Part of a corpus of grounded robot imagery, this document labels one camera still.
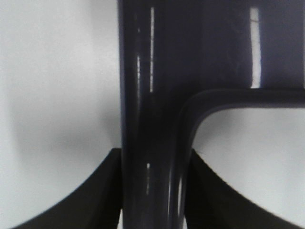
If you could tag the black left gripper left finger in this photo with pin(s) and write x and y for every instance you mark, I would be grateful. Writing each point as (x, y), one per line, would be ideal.
(95, 204)

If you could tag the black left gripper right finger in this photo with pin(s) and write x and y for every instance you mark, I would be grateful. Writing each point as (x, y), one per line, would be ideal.
(210, 203)

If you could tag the grey plastic dustpan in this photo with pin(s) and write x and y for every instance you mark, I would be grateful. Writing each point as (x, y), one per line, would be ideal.
(183, 60)

